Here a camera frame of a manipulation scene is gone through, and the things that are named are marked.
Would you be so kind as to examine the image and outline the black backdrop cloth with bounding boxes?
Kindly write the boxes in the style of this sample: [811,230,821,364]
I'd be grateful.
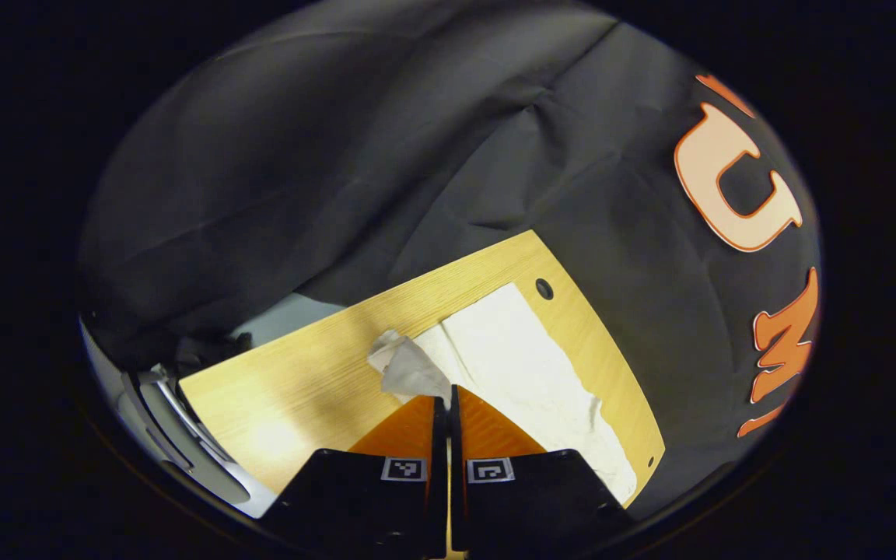
[79,0,822,518]

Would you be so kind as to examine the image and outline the grey curved frame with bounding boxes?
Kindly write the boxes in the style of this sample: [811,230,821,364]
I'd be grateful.
[117,362,278,518]

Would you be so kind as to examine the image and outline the white jeans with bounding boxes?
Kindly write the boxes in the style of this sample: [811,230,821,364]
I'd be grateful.
[366,282,639,506]

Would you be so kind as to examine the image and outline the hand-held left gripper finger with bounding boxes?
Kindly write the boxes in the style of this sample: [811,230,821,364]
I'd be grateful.
[261,394,450,560]
[450,384,639,558]

